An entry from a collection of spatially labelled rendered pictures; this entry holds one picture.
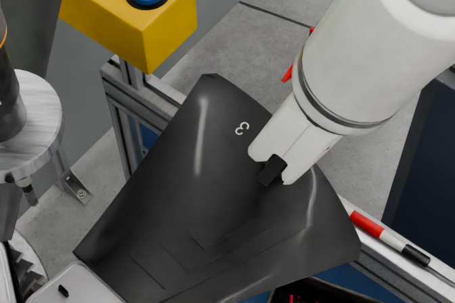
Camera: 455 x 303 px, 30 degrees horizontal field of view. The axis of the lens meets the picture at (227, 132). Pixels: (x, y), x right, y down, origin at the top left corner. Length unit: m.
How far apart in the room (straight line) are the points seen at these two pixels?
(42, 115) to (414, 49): 0.22
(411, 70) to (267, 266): 0.29
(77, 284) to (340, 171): 1.47
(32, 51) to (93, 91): 1.37
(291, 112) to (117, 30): 0.46
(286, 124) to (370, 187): 1.50
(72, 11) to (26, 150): 0.65
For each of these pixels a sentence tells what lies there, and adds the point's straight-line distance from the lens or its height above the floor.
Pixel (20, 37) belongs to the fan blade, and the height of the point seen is 1.37.
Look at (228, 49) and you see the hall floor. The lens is 2.35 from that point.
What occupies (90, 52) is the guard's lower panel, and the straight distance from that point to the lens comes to 1.90.
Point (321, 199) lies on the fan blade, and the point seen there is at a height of 1.13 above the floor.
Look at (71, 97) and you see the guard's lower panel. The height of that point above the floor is 0.28.
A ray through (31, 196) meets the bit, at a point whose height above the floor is 1.37.
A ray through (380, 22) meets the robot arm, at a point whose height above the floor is 1.46.
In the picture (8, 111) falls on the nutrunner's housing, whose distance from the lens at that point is 0.46.
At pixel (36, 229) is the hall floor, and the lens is 2.11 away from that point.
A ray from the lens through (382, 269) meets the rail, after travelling 1.12.
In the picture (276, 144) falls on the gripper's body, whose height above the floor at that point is 1.28.
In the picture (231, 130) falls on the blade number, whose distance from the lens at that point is 0.80.
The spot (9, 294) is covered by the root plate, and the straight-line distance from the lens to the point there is 0.65.
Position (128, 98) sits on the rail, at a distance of 1.24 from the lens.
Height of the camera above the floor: 1.84
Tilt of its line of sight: 57 degrees down
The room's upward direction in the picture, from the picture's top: 1 degrees counter-clockwise
